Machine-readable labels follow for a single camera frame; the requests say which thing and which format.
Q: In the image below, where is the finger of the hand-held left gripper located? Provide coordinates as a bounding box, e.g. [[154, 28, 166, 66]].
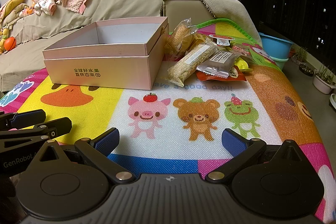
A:
[[0, 109, 46, 130], [0, 118, 72, 146]]

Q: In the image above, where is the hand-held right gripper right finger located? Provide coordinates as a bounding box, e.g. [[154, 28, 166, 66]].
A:
[[205, 128, 305, 182]]

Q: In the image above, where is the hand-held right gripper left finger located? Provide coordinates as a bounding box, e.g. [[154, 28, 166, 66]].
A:
[[39, 127, 134, 183]]

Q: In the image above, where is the red snack packet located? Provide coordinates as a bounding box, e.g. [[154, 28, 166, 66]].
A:
[[196, 67, 247, 82]]

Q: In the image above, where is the pink cardboard box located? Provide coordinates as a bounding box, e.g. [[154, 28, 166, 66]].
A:
[[43, 17, 169, 90]]

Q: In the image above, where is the yellow snack packet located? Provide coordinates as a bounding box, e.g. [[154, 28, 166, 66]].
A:
[[235, 59, 254, 72]]

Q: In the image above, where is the brown snack packet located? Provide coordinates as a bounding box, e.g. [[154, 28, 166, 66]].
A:
[[197, 49, 241, 79]]

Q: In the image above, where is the sesame bar clear packet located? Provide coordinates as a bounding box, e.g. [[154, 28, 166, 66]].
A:
[[167, 43, 217, 87]]

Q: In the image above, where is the jelly cup red label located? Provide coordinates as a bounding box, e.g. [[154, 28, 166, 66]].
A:
[[209, 34, 233, 47]]

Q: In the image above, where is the wafer roll clear packet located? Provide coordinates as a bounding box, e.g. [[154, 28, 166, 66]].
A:
[[165, 18, 198, 56]]

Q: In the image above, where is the colourful cartoon play mat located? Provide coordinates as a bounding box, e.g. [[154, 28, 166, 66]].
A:
[[0, 18, 332, 224]]

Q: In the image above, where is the orange toy ball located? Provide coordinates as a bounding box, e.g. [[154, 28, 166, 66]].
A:
[[5, 37, 17, 51]]

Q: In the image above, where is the yellow plush toy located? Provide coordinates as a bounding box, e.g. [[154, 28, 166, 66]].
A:
[[0, 27, 8, 54]]

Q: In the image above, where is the teal plastic basin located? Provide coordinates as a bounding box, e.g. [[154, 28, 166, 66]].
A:
[[273, 56, 289, 71]]

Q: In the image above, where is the dark plant pot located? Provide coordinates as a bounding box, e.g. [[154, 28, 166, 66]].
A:
[[299, 64, 315, 77]]

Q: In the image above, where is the blue plastic basin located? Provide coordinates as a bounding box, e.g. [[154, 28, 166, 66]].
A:
[[259, 32, 294, 59]]

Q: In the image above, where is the white plant pot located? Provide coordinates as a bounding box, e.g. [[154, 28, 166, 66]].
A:
[[313, 64, 335, 94]]

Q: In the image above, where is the small potted plant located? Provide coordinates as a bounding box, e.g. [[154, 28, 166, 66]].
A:
[[291, 47, 307, 64]]

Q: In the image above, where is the yellow pink cloth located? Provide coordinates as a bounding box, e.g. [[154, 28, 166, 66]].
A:
[[0, 0, 29, 28]]

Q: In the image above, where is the beige fringed blanket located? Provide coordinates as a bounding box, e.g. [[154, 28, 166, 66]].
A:
[[168, 0, 263, 46]]

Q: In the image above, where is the beige covered sofa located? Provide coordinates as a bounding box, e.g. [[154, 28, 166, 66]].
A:
[[0, 0, 218, 93]]

